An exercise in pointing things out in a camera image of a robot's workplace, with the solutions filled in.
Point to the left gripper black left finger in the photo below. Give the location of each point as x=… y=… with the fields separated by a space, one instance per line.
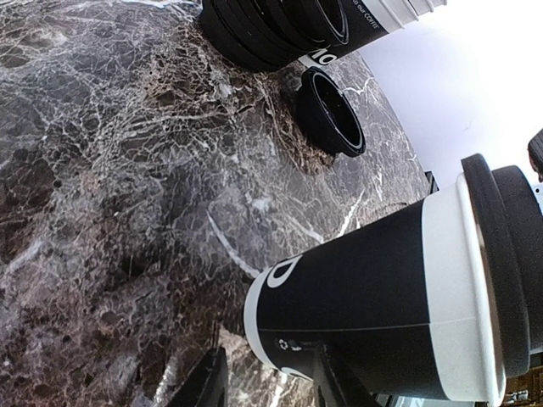
x=206 y=384

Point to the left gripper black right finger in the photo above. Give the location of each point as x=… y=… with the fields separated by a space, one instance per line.
x=334 y=383

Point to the black paper coffee cup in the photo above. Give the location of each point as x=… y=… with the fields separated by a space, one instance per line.
x=405 y=301

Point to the black plastic cup lid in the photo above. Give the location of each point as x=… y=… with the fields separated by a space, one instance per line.
x=510 y=220

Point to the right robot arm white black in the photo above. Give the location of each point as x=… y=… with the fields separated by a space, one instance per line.
x=535 y=151

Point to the stack of paper coffee cups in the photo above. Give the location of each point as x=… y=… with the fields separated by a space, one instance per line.
x=369 y=20

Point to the black plastic lid on table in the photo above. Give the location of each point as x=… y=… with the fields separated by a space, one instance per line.
x=326 y=117

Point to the stack of black lids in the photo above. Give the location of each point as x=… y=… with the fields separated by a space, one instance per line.
x=266 y=36

